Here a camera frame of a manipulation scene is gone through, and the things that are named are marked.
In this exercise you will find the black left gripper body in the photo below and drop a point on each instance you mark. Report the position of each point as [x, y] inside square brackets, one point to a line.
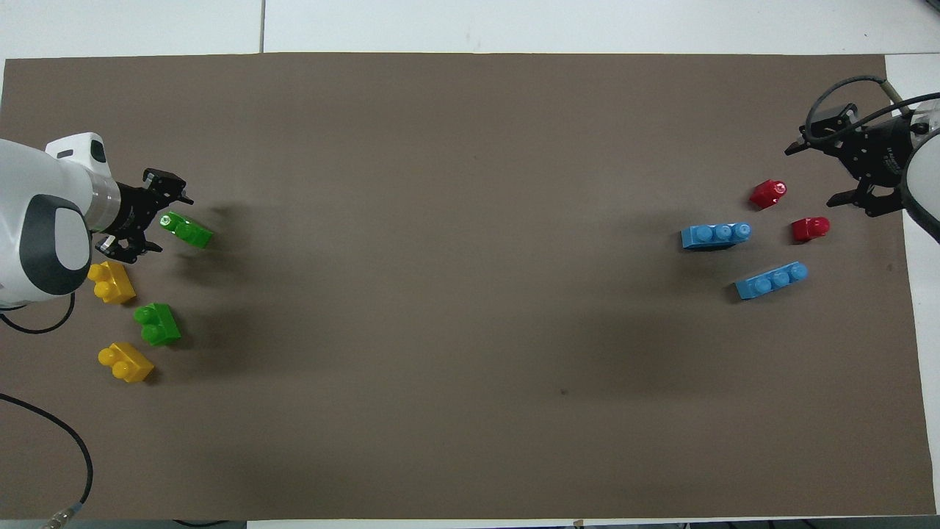
[132, 209]

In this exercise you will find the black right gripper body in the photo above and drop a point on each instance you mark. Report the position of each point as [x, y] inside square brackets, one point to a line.
[877, 150]

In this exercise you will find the green two-stud toy block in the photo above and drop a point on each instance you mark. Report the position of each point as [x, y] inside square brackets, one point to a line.
[156, 325]
[192, 234]

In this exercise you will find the blue three-stud toy block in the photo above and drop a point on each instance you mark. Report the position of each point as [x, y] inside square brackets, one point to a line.
[771, 281]
[712, 236]

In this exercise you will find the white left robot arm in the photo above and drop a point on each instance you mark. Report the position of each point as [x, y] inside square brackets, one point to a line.
[44, 220]

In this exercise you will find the yellow two-stud toy block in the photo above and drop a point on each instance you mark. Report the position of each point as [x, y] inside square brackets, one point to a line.
[111, 283]
[126, 362]

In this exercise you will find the red one-stud toy block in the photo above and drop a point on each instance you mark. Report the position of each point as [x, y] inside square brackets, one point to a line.
[810, 229]
[768, 195]

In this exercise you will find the brown table mat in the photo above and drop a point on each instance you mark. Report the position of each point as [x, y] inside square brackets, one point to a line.
[470, 294]

